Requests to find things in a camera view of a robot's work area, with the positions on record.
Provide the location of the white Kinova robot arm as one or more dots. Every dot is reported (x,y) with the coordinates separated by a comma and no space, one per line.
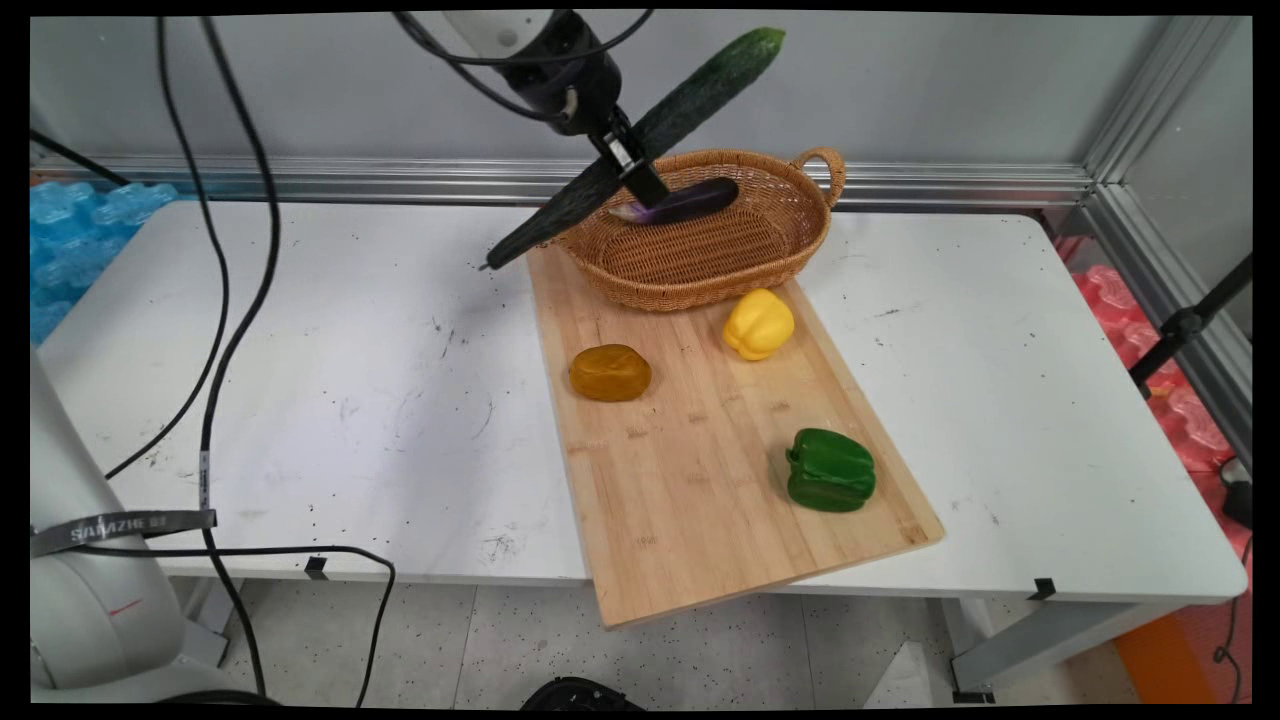
(90,620)

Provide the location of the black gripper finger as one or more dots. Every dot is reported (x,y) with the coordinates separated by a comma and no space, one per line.
(640,178)
(622,125)

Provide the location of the dark green cucumber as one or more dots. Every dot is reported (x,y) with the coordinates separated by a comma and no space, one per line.
(700,90)

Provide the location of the black round floor object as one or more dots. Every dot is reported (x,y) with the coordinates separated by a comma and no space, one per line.
(580,695)

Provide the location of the black tape piece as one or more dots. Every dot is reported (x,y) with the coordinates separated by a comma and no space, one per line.
(317,567)
(1043,589)

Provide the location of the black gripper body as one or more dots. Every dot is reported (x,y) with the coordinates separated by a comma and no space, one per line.
(565,75)

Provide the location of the purple eggplant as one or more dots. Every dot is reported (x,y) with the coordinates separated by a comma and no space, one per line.
(705,198)

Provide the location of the green bell pepper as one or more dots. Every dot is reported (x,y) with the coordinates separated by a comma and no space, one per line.
(832,472)

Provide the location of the slanted aluminium frame rail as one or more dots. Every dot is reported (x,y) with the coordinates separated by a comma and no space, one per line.
(1150,110)

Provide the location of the black tripod stand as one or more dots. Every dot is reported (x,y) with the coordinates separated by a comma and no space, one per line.
(1185,325)

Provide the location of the grey table leg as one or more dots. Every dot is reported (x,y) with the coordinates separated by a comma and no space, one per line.
(205,620)
(1050,640)

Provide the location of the brown glossy bread roll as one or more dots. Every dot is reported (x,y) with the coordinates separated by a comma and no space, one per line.
(610,373)

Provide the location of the yellow bell pepper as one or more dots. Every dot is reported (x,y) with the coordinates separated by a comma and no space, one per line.
(760,325)

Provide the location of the woven wicker basket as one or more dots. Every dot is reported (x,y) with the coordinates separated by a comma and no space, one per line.
(720,260)

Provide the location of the red foam mat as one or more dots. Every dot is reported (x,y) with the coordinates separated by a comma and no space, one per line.
(1180,410)

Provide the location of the long aluminium frame rail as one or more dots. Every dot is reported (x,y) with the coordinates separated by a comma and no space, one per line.
(350,180)

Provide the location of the blue foam mat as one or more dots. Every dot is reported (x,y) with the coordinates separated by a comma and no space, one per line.
(70,240)

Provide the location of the small black device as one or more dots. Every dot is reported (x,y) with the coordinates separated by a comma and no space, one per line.
(1238,503)

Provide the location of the bamboo cutting board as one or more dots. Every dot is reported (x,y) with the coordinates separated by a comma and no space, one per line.
(700,520)

